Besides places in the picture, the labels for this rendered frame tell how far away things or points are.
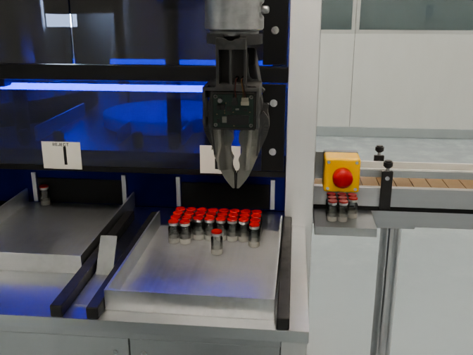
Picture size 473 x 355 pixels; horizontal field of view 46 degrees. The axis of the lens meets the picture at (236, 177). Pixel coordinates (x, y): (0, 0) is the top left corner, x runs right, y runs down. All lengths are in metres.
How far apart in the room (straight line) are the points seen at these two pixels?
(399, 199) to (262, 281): 0.47
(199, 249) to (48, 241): 0.30
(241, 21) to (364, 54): 5.09
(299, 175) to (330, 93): 4.65
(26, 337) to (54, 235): 0.37
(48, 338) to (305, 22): 0.93
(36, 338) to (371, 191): 0.86
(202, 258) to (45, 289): 0.28
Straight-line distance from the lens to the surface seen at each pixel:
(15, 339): 1.50
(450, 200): 1.34
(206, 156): 1.17
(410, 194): 1.32
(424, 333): 2.58
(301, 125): 1.14
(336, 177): 1.13
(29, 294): 0.99
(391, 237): 1.39
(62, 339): 1.45
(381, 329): 1.50
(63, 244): 1.16
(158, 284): 0.97
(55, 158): 1.26
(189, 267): 1.02
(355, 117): 5.86
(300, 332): 0.85
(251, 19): 0.71
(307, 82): 1.12
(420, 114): 5.95
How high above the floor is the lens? 1.34
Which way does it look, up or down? 18 degrees down
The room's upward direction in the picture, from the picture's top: straight up
